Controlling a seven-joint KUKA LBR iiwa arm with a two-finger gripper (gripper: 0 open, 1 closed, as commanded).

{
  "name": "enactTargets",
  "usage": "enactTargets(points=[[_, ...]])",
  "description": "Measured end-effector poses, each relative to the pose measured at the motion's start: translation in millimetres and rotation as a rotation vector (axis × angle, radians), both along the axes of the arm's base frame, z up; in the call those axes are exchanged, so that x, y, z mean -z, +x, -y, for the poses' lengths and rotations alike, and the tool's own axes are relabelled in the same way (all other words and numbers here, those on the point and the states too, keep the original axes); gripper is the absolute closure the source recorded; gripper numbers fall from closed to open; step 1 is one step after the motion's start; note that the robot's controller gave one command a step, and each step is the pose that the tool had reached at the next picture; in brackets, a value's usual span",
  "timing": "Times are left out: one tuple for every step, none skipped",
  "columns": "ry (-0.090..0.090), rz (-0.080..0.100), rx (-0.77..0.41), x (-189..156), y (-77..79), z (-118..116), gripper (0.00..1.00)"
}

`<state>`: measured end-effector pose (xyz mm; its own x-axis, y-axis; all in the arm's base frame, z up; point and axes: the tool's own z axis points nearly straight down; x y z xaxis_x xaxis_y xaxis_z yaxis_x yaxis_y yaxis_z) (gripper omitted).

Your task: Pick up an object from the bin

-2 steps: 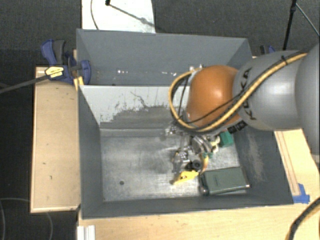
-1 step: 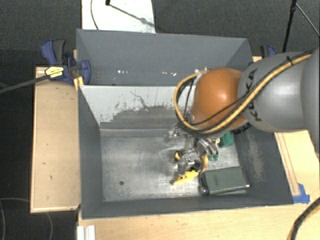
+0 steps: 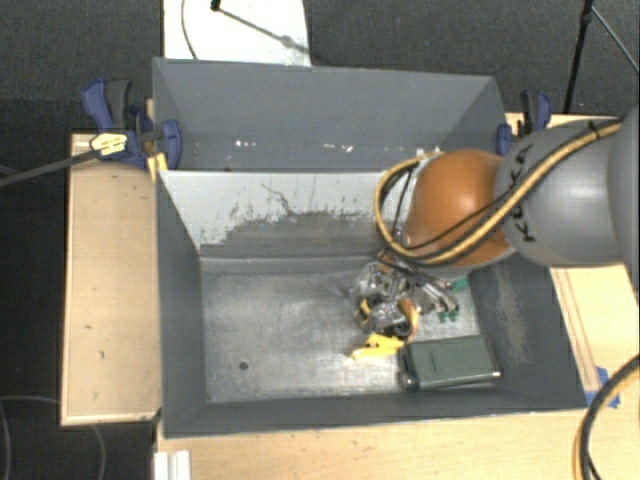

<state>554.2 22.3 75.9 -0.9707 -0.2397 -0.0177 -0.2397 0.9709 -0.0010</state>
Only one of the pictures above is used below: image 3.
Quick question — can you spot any yellow and black toy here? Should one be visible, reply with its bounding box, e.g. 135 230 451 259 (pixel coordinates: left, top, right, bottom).
348 298 420 361

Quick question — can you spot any dark green flat block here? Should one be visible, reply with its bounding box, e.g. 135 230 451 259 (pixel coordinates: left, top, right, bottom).
398 334 502 393

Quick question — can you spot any grey metal bin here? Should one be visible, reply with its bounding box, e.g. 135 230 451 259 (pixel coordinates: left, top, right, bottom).
151 56 589 439

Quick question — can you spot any pale wood flat board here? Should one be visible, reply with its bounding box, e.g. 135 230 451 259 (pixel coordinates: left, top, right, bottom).
59 132 164 427

